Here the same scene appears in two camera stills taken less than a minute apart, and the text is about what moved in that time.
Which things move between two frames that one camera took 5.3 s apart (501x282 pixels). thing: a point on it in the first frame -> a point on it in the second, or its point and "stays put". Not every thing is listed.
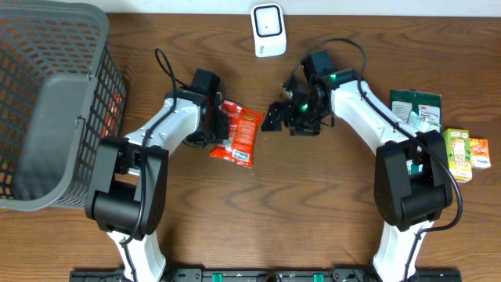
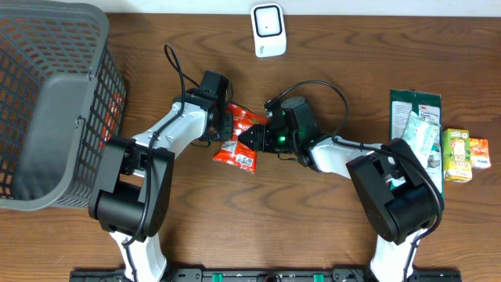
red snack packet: (243, 126) stays put
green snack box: (459, 147) stays put
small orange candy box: (480, 153) stays put
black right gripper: (275, 111) -> (261, 140)
